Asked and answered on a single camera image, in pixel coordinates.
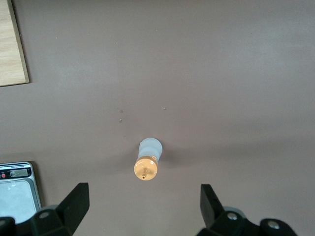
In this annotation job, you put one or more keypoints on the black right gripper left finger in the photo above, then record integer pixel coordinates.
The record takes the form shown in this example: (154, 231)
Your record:
(71, 211)

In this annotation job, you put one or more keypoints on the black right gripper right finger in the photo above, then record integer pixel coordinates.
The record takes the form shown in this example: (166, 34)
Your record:
(211, 216)

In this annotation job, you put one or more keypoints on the translucent squeeze bottle orange cap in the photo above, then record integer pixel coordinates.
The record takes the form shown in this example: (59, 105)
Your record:
(145, 168)

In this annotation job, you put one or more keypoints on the silver digital kitchen scale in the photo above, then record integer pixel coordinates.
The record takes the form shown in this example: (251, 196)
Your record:
(14, 199)

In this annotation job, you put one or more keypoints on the wooden cutting board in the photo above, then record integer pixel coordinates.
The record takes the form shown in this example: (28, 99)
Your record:
(9, 49)

